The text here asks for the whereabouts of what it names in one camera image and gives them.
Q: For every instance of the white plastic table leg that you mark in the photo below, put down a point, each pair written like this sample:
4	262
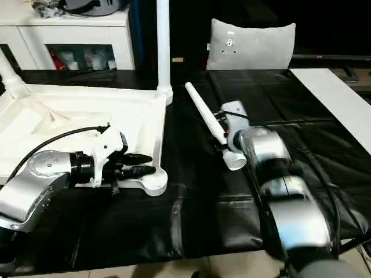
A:
163	43
203	110
8	75

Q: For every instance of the white plastic table top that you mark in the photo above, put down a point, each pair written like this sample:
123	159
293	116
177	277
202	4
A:
87	94

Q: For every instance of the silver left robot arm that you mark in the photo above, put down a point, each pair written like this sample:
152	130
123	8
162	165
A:
34	179

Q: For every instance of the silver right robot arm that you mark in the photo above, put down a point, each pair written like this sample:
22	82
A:
295	214

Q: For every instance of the small yellow label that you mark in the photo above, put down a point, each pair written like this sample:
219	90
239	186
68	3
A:
177	60

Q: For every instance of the black table mat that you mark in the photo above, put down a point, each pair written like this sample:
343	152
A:
203	217

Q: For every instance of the grey cushion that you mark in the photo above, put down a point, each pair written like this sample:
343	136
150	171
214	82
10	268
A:
252	46

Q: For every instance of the black sofa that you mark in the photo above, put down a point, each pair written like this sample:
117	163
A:
197	29

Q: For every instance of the white cup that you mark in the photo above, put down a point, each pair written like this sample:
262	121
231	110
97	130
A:
94	62
111	64
74	65

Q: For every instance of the white low table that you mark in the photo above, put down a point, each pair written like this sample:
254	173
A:
327	92

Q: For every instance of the thin black bar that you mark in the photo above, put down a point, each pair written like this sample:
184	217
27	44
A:
333	57

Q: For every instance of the white cabinet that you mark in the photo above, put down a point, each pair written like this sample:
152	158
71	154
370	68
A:
72	32

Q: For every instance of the grey bag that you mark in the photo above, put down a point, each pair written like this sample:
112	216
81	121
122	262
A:
95	7

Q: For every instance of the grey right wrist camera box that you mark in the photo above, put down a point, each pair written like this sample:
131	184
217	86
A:
236	116

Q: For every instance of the black metal table frame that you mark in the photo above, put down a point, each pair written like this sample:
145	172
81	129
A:
355	244

